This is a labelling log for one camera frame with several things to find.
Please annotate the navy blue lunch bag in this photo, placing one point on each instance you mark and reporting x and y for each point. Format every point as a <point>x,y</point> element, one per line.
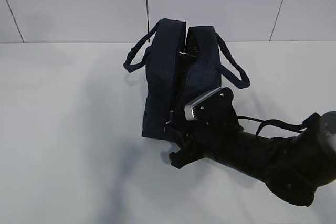
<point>180,63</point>

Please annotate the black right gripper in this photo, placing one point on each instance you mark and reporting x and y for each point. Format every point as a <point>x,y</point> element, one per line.
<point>201,141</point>

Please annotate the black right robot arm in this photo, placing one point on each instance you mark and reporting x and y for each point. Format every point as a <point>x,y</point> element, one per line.
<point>292,168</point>

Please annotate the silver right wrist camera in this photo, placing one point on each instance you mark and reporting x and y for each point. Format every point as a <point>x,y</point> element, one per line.
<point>210,105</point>

